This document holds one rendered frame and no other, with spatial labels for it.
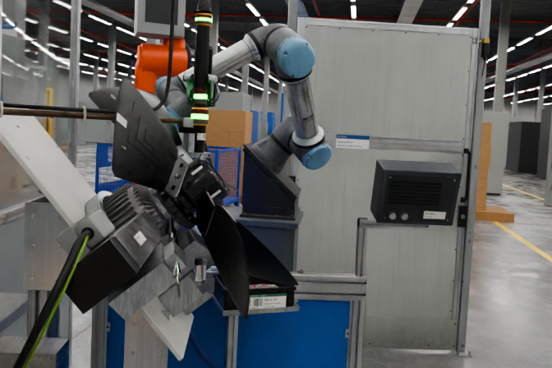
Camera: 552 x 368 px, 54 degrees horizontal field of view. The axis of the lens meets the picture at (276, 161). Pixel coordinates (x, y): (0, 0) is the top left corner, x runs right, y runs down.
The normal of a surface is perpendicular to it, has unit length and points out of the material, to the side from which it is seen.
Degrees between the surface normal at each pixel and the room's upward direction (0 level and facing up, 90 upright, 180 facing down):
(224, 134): 90
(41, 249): 90
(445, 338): 90
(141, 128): 80
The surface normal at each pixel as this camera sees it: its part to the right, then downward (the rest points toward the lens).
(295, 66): 0.40, 0.45
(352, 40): 0.06, 0.07
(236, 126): -0.18, 0.05
